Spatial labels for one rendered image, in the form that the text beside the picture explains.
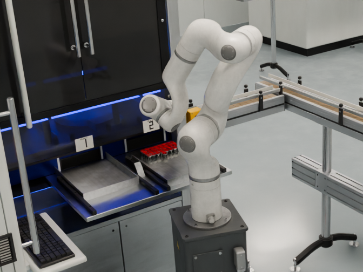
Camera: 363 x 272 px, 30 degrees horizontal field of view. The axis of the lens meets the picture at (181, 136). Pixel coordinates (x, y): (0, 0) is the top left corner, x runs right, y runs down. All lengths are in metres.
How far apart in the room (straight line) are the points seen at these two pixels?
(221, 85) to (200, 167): 0.34
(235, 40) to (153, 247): 1.52
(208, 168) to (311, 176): 1.38
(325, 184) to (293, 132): 2.00
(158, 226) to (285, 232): 1.09
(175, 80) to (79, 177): 0.83
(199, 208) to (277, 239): 1.64
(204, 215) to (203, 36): 0.70
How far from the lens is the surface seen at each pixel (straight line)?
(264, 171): 5.02
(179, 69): 2.43
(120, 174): 3.05
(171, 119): 2.49
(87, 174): 3.09
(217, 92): 2.38
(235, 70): 2.37
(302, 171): 3.86
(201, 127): 2.44
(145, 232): 3.40
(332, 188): 3.72
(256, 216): 4.43
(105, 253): 3.34
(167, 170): 3.04
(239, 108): 3.58
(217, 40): 2.27
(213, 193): 2.57
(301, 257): 3.87
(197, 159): 2.47
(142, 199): 2.82
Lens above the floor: 2.18
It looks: 22 degrees down
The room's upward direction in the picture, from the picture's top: 4 degrees counter-clockwise
